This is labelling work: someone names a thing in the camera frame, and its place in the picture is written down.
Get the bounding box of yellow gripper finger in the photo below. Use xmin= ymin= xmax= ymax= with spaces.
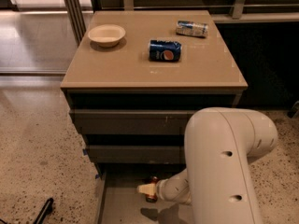
xmin=137 ymin=183 xmax=156 ymax=195

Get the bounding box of red coke can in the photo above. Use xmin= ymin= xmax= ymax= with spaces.
xmin=145 ymin=176 xmax=159 ymax=203

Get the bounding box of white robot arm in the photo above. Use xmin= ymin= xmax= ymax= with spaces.
xmin=137 ymin=107 xmax=278 ymax=224

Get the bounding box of grey open bottom drawer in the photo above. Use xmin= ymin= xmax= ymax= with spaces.
xmin=98 ymin=164 xmax=194 ymax=224

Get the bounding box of grey middle drawer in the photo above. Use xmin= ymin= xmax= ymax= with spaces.
xmin=86 ymin=146 xmax=185 ymax=164

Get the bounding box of grey top drawer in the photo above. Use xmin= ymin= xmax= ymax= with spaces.
xmin=69 ymin=109 xmax=194 ymax=135

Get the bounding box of grey drawer cabinet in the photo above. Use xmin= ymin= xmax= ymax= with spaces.
xmin=60 ymin=10 xmax=249 ymax=224

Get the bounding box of blue pepsi can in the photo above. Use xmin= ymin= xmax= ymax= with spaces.
xmin=149 ymin=40 xmax=182 ymax=62

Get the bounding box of white blue crushed can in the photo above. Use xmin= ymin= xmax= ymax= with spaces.
xmin=176 ymin=21 xmax=208 ymax=37

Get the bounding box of blue tape piece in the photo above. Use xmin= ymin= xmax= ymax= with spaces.
xmin=82 ymin=149 xmax=88 ymax=156

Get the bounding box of black object on floor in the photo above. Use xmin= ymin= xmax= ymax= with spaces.
xmin=34 ymin=198 xmax=54 ymax=224

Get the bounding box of white bowl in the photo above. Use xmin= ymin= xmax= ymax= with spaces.
xmin=88 ymin=24 xmax=126 ymax=48

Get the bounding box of metal window frame post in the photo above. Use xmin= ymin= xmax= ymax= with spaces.
xmin=64 ymin=0 xmax=86 ymax=45

